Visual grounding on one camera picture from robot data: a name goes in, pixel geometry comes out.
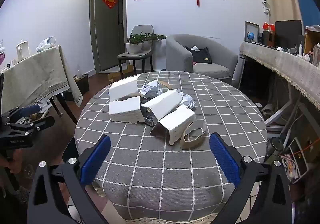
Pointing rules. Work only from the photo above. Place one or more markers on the torn white cardboard box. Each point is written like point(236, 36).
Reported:
point(123, 87)
point(165, 104)
point(125, 111)
point(176, 120)

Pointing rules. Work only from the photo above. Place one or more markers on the flattened cardboard box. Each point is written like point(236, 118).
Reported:
point(115, 76)

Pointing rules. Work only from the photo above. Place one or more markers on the framed picture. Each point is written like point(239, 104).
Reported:
point(251, 26)

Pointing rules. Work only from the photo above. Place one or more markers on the black monitor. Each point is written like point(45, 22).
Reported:
point(287, 34)

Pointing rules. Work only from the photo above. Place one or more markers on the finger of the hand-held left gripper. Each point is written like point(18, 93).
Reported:
point(42, 122)
point(30, 110)

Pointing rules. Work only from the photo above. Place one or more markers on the potted plant in white pot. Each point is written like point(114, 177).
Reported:
point(147, 44)
point(133, 46)

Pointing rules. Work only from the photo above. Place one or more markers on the grey checked tablecloth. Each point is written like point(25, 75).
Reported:
point(162, 176)

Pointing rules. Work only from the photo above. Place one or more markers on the white power strip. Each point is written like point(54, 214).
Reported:
point(298, 154)

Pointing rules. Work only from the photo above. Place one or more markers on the small blue globe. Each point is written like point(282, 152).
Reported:
point(250, 36)

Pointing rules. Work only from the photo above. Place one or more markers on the brown speaker box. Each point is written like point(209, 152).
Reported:
point(268, 38)

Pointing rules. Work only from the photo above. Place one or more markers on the small red flags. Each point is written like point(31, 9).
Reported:
point(268, 26)

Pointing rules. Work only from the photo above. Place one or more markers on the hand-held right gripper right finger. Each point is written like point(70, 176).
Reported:
point(225, 161)

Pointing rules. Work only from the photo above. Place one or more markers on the black printed packet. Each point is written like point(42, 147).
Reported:
point(146, 112)

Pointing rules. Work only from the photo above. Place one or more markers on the grey fringed desk cloth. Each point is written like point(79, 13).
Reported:
point(280, 60)

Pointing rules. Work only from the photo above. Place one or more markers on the open cardboard box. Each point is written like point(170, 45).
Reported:
point(312, 39)

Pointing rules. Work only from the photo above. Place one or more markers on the beige patterned tablecloth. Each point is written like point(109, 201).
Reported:
point(37, 76)

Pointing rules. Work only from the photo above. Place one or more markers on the purple white carton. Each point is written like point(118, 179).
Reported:
point(2, 56)

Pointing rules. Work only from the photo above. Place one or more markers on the clear plastic bag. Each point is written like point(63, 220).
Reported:
point(46, 43)

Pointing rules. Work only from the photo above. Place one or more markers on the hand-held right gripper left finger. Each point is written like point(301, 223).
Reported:
point(96, 161)

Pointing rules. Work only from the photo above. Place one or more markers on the grey green door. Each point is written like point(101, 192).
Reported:
point(107, 39)

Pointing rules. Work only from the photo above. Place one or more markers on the white security camera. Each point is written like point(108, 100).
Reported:
point(265, 2)

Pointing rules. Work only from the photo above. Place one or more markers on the grey dining chair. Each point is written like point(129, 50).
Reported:
point(140, 29)

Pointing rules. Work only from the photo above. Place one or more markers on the red diamond door sticker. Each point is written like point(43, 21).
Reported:
point(109, 0)

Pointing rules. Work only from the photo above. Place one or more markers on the brown paper strip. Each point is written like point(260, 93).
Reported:
point(166, 84)

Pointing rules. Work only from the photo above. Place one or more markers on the white kettle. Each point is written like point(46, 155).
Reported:
point(22, 50)

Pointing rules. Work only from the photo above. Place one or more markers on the dark wooden table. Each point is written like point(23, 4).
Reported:
point(66, 107)

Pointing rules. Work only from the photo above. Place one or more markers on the clear plastic bottle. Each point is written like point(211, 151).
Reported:
point(78, 71)

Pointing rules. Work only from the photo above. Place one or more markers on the white paper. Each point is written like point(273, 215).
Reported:
point(150, 87)
point(187, 100)

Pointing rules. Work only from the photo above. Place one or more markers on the grey armchair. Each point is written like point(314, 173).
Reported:
point(177, 54)

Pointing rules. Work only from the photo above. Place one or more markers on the person's left hand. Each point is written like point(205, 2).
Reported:
point(13, 161)

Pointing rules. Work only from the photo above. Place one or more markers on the white slim bottle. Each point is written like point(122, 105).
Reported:
point(300, 49)

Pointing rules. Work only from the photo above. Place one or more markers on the black handbag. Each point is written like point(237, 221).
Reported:
point(201, 56)

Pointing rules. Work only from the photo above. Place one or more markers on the black storage box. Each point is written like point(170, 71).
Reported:
point(82, 85)

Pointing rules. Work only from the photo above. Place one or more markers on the white computer mouse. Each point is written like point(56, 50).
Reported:
point(280, 49)

